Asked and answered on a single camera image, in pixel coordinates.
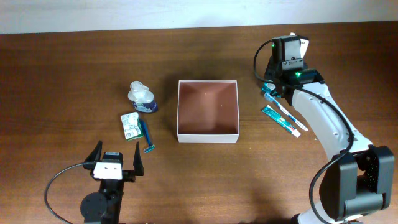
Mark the green toothpaste tube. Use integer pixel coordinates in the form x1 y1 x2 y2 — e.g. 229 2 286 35
262 105 301 138

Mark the green white packet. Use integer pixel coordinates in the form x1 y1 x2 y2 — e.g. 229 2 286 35
121 112 144 141

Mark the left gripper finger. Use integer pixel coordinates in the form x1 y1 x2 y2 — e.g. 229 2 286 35
133 142 144 177
84 141 103 164

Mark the blue white toothbrush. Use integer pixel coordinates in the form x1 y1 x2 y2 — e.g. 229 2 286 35
264 93 308 131

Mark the white cardboard box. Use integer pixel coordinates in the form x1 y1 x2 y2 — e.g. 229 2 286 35
176 80 240 144

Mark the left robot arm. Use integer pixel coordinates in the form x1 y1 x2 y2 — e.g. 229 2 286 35
80 141 144 224

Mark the blue disposable razor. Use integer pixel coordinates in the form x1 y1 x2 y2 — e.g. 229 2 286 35
140 119 155 153

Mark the clear cap deodorant bottle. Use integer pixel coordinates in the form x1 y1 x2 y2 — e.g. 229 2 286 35
127 81 158 113

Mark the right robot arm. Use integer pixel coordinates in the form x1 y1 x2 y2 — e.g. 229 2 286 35
264 34 395 223

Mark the blue mouthwash bottle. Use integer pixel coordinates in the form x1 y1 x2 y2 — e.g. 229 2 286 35
262 83 280 98

